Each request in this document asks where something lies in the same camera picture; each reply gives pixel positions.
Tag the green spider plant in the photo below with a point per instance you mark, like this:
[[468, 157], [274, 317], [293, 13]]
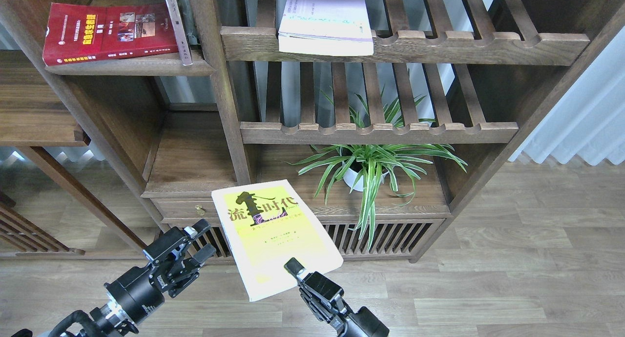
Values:
[[371, 162]]

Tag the brass drawer knob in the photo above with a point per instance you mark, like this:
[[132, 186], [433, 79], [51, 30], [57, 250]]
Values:
[[200, 210]]

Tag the dark wooden slatted bench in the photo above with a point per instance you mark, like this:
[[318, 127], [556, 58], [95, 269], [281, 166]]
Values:
[[27, 239]]

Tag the thin upright book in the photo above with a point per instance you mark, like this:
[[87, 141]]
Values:
[[179, 32]]

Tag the white curtain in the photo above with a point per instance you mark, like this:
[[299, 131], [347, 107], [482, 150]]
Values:
[[589, 120]]

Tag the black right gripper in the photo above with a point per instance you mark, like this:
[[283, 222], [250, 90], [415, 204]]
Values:
[[324, 298]]

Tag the white lavender paperback book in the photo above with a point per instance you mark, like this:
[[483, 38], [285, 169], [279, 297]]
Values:
[[326, 27]]

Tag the dark wooden bookshelf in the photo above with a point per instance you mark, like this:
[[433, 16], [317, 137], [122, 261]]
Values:
[[461, 72]]

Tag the red paperback book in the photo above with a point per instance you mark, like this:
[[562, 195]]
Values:
[[86, 33]]

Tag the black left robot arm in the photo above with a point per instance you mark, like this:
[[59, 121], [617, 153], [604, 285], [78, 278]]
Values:
[[98, 323]]

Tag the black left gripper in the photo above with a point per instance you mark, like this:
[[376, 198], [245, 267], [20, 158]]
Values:
[[140, 291]]

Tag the yellow green paperback book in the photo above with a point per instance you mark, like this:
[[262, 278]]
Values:
[[267, 224]]

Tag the white plant pot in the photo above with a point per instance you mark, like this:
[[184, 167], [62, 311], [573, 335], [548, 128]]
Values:
[[350, 177]]

